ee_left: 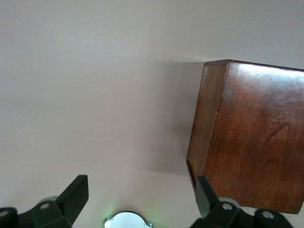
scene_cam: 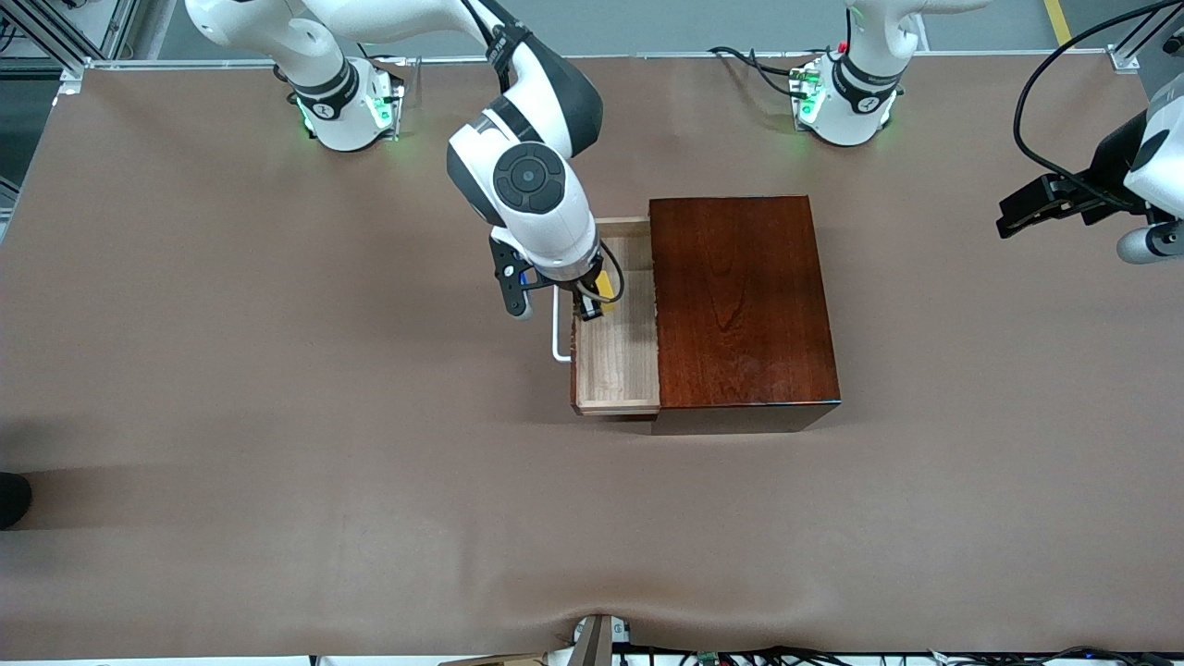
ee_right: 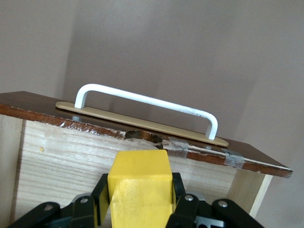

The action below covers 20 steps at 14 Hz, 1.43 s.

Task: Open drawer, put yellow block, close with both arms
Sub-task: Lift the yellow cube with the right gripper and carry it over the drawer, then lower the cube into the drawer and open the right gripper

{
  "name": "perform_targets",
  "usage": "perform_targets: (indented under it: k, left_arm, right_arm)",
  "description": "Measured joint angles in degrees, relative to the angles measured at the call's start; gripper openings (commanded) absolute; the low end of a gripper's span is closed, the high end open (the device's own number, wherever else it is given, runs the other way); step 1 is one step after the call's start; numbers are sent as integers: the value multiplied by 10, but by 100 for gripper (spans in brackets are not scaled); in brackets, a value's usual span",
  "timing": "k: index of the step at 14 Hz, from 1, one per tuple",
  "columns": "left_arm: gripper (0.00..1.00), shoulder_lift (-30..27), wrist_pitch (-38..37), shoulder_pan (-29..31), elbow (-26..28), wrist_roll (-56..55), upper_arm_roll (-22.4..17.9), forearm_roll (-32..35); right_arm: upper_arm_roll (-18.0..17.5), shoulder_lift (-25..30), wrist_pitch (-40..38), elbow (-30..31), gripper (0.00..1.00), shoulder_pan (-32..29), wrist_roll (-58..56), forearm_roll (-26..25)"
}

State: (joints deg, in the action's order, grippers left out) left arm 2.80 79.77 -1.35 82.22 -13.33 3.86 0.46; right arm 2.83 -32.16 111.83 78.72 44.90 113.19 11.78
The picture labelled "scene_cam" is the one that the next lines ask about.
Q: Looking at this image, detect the wooden drawer with white handle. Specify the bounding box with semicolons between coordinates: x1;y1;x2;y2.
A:
552;217;661;417

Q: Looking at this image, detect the dark brown wooden cabinet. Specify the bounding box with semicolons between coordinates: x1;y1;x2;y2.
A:
647;194;843;436

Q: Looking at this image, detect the yellow floor tape strip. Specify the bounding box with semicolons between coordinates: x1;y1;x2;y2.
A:
1043;0;1079;50

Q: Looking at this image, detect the brown table cover sheet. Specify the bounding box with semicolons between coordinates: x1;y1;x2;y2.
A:
0;51;1184;662

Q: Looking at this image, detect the black round object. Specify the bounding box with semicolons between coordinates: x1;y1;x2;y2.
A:
0;472;33;531

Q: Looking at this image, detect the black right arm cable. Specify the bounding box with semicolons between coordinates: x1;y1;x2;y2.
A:
460;0;627;306

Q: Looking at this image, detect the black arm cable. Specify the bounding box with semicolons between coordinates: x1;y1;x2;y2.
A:
1014;0;1184;204
460;0;627;306

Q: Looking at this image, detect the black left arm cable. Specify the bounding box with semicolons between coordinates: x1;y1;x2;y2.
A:
1014;0;1184;204

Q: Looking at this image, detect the aluminium frame post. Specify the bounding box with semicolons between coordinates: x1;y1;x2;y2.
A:
1107;0;1184;73
0;0;140;93

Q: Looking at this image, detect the black base cable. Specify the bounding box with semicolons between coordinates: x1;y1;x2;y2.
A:
747;51;806;98
709;46;808;73

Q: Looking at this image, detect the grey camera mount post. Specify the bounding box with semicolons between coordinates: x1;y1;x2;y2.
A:
569;613;616;666

